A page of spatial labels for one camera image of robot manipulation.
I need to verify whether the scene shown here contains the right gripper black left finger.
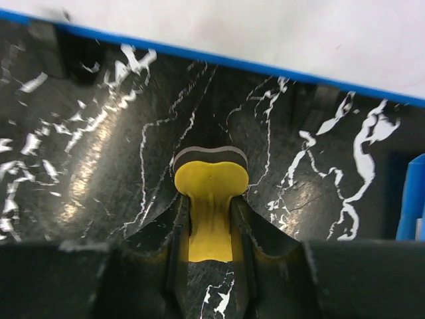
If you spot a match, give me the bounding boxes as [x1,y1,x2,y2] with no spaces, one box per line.
[1,195,190,318]

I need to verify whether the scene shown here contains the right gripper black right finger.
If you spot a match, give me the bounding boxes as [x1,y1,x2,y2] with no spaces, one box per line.
[229,197,424,318]

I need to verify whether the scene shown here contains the yellow whiteboard eraser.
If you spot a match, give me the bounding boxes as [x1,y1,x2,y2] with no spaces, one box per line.
[173,146,249,263]

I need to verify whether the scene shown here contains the blue-framed whiteboard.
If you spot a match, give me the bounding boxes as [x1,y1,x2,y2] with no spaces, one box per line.
[1,1,424,106]

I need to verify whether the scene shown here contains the black marble-pattern mat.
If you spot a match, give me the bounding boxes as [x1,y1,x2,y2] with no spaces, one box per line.
[1,19,424,318]

